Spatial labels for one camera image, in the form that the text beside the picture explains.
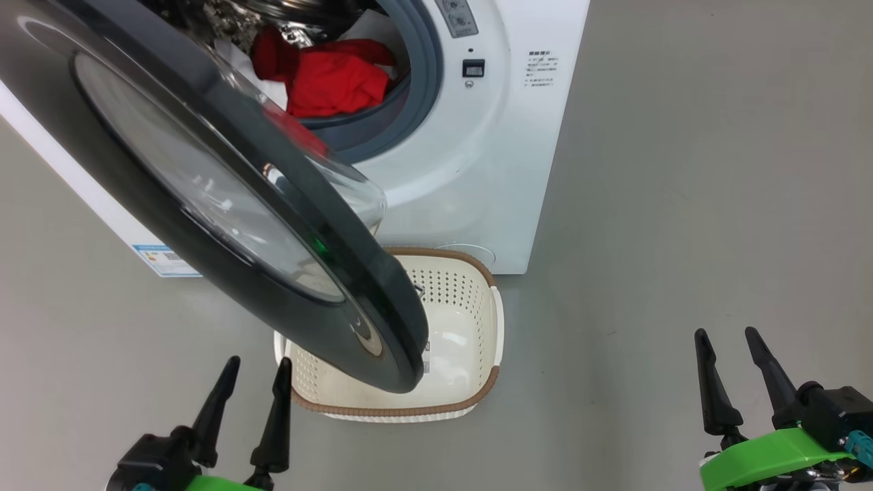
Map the grey rubber door gasket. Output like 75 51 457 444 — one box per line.
298 0 445 165

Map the blue white energy label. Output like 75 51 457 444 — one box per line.
132 243 202 278

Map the grey warning sticker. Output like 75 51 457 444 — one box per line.
434 0 479 38

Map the dark grey glass washer door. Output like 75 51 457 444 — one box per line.
0 0 430 395

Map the steel perforated washer drum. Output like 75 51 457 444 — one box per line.
140 0 383 52

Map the cream perforated laundry basket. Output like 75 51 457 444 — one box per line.
273 247 505 424

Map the white washing machine body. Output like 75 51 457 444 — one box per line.
0 0 591 278

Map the round white filter cover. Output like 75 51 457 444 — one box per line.
436 243 497 267

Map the plain red garment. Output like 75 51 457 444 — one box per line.
285 39 398 118

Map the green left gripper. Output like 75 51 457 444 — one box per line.
184 356 293 491

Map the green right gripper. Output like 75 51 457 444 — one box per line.
694 327 853 491

